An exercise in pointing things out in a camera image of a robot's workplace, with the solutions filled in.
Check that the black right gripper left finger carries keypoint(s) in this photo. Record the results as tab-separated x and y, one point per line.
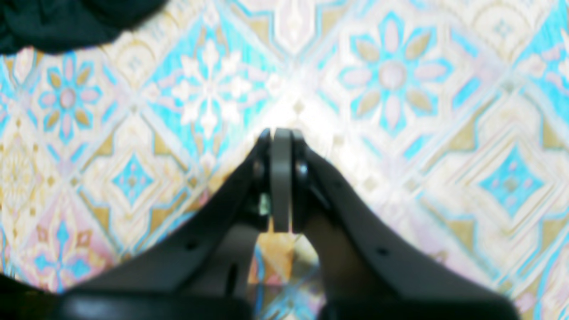
199	272

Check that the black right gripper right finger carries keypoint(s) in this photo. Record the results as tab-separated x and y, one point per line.
369	272

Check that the black t-shirt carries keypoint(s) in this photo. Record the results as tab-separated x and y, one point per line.
56	26

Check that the patterned tablecloth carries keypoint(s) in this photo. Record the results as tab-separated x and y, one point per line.
449	117

